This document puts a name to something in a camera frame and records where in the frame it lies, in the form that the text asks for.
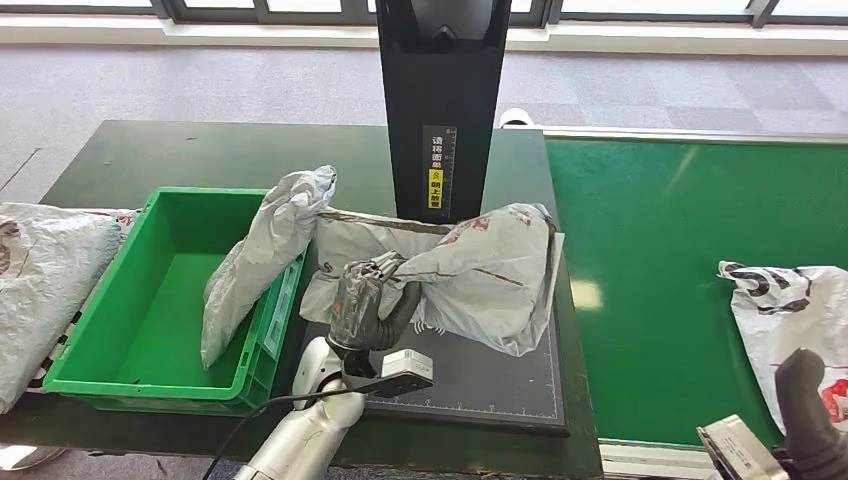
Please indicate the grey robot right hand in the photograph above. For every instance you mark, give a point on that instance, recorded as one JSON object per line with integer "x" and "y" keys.
{"x": 815, "y": 430}

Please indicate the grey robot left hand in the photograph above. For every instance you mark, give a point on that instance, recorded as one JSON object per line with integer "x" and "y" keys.
{"x": 358, "y": 311}

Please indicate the grey parcel bag red print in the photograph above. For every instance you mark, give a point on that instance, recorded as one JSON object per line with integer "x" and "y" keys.
{"x": 490, "y": 278}

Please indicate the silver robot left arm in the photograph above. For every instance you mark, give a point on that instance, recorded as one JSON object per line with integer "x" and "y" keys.
{"x": 311, "y": 430}

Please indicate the white parcel bag black print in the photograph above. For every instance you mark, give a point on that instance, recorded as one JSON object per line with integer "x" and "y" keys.
{"x": 788, "y": 311}

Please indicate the black inbound scanning machine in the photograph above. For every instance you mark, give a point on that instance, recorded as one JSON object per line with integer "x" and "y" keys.
{"x": 437, "y": 79}

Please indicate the white conveyor roller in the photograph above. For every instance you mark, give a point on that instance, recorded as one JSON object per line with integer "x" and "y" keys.
{"x": 513, "y": 117}

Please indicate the flat parcel bag red print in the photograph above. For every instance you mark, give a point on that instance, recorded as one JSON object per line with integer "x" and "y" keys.
{"x": 122, "y": 217}

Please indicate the green conveyor belt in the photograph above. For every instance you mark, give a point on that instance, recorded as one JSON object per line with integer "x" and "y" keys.
{"x": 662, "y": 218}

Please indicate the large grey parcel bag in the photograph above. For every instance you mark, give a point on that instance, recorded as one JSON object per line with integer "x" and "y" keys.
{"x": 46, "y": 285}

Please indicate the clear crate label holder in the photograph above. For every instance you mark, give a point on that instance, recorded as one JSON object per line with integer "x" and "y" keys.
{"x": 281, "y": 311}

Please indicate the black yellow ruler sticker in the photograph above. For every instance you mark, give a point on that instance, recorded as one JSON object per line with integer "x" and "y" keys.
{"x": 438, "y": 166}

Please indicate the green plastic crate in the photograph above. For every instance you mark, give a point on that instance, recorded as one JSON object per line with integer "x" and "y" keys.
{"x": 166, "y": 298}

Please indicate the dark green table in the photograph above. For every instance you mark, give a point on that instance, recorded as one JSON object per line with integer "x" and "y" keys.
{"x": 199, "y": 152}

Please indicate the pale round base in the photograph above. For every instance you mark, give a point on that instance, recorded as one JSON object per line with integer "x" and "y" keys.
{"x": 26, "y": 458}

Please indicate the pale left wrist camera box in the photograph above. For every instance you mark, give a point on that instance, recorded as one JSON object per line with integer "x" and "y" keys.
{"x": 407, "y": 364}

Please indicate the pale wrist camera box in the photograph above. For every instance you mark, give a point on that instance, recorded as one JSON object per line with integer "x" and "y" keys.
{"x": 407, "y": 364}
{"x": 738, "y": 450}

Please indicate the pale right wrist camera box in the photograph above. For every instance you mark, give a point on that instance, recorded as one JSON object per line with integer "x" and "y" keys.
{"x": 738, "y": 450}

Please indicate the dark window frame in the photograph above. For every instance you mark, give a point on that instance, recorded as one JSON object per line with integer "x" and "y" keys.
{"x": 212, "y": 10}

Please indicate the silver conveyor frame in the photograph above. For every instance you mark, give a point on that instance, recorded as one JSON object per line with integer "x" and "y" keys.
{"x": 662, "y": 132}

